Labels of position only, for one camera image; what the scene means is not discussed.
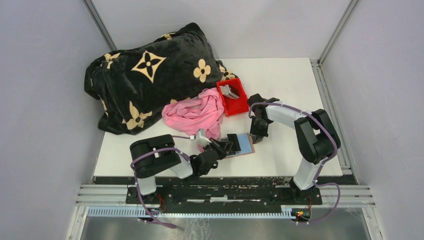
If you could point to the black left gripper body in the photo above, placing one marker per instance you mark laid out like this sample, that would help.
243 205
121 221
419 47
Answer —
221 151

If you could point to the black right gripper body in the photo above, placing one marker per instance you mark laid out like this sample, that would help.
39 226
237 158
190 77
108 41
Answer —
258 128

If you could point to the tan leather card holder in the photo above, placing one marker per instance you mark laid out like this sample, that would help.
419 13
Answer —
246 144

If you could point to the red plastic bin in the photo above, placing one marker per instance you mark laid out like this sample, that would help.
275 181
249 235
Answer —
233 106

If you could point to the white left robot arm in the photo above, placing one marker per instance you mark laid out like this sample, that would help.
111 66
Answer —
155 155

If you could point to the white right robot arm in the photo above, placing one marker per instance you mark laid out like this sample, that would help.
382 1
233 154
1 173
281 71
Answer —
317 139

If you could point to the stack of credit cards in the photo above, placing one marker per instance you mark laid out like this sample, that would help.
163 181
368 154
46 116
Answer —
228 92

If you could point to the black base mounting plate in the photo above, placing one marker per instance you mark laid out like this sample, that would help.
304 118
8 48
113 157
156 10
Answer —
155 199

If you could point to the pink cloth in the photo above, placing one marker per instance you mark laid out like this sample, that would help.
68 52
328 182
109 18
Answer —
205 111

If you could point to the black floral blanket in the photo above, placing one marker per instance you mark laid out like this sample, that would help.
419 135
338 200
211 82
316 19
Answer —
134 85

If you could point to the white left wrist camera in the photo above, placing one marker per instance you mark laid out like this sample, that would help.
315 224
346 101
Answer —
201 138

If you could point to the aluminium frame rails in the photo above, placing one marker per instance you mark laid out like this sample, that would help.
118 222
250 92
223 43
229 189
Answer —
347 196

